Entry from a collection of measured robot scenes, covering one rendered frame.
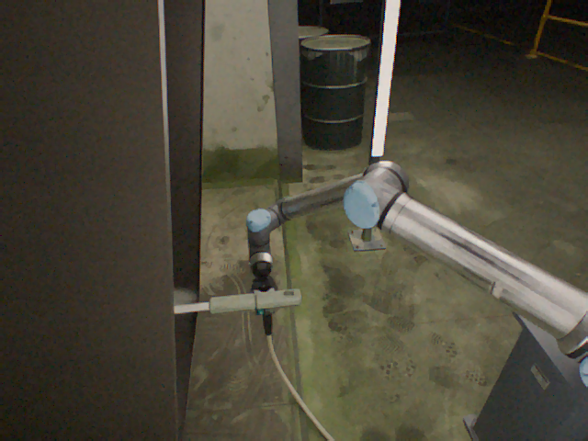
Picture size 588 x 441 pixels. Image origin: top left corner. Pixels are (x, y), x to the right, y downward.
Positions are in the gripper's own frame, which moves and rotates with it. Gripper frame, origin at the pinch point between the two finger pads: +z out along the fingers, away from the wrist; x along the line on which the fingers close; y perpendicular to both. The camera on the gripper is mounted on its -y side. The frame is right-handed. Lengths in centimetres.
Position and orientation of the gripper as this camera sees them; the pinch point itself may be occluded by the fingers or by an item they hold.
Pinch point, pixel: (265, 308)
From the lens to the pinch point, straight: 128.5
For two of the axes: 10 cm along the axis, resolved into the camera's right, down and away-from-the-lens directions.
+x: -9.9, 0.9, -1.1
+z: 1.4, 6.4, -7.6
